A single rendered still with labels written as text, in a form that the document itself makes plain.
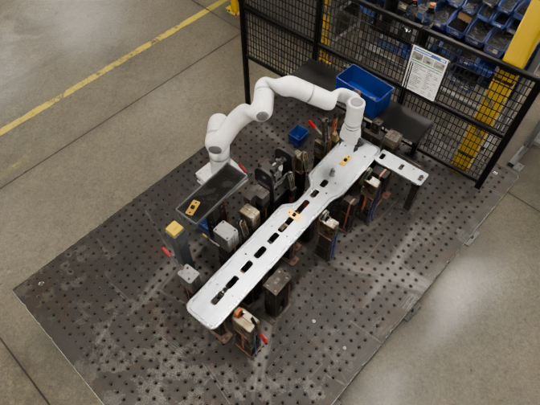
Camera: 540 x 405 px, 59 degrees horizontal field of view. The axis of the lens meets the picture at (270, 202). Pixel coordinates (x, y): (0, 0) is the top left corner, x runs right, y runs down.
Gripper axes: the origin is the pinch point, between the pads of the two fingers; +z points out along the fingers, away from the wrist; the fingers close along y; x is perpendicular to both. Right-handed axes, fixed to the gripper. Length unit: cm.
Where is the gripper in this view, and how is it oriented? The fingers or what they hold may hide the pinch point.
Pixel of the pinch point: (348, 145)
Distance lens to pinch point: 259.3
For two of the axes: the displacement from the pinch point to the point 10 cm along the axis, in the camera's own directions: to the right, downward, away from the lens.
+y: 7.8, 5.2, -3.6
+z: 0.1, 5.6, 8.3
